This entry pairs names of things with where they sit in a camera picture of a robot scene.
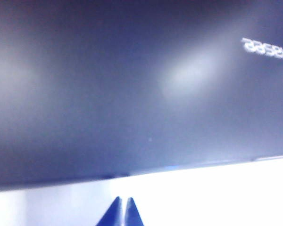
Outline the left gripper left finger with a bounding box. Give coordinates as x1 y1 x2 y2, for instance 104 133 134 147
95 196 126 226

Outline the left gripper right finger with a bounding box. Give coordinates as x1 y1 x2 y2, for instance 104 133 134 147
125 197 144 226

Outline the black Hasee laptop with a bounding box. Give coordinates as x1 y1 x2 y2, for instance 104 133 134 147
0 0 283 194

